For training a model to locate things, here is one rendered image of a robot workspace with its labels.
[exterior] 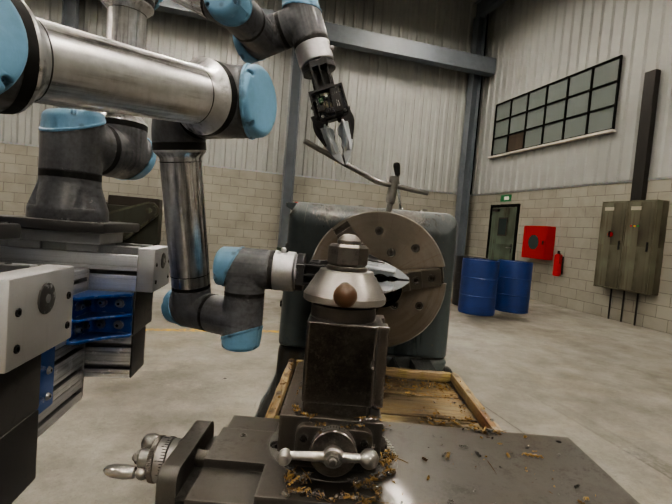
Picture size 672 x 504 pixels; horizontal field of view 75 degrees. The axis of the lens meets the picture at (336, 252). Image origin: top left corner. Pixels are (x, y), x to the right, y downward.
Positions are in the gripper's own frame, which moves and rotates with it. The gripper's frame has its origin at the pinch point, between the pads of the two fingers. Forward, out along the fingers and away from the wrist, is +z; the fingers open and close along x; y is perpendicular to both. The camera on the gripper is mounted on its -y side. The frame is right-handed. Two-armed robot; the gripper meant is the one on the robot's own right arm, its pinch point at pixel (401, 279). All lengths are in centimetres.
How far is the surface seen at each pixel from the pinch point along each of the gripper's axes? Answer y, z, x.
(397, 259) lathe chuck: -15.0, 0.6, 2.9
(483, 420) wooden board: 14.4, 13.3, -20.3
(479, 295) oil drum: -612, 203, -78
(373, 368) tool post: 45.8, -7.7, -3.5
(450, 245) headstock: -31.0, 15.8, 6.7
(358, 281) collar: 45.5, -9.7, 4.2
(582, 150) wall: -807, 435, 201
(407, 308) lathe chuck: -15.0, 3.8, -8.1
